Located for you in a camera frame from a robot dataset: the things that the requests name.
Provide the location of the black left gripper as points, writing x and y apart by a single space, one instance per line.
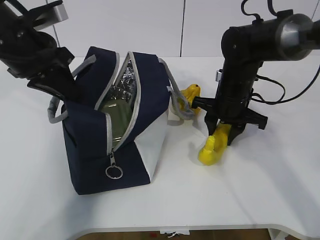
52 63

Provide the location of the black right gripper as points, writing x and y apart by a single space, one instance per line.
235 114

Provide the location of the yellow toy banana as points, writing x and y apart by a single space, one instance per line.
215 145

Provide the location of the yellow toy pear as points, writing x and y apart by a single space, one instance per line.
190 93

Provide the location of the green lid glass container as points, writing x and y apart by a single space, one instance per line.
120 113

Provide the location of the navy blue lunch bag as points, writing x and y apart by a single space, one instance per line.
97 162

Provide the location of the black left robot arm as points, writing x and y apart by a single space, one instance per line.
14 32

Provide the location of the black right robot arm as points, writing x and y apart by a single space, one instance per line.
288 36

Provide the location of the white paper scrap under table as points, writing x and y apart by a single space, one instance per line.
174 232

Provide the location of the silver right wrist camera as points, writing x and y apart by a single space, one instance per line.
218 75

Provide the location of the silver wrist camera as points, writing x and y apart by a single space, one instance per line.
43 16
218 75

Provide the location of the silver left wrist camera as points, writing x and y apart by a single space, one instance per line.
43 16

